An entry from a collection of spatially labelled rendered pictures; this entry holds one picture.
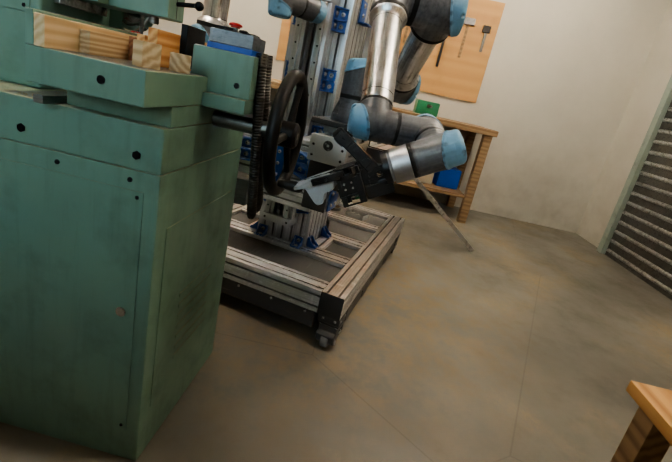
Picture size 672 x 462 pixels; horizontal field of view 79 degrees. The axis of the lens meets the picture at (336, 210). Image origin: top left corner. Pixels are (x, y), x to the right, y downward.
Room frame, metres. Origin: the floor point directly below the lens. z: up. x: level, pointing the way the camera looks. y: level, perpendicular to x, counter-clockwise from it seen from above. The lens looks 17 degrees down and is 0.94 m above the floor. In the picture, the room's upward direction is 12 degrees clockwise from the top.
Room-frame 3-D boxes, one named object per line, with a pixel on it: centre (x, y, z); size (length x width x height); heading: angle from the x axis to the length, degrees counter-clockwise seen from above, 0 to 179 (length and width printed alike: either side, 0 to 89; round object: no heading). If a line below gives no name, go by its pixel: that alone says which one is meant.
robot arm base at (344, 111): (1.55, 0.02, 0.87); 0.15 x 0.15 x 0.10
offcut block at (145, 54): (0.74, 0.38, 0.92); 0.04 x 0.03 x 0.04; 53
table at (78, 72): (0.97, 0.38, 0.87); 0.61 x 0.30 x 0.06; 176
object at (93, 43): (1.05, 0.48, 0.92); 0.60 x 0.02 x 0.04; 176
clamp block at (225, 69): (0.97, 0.29, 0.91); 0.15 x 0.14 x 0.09; 176
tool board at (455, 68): (4.22, -0.11, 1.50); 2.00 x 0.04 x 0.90; 89
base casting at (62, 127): (0.98, 0.61, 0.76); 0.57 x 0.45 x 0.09; 86
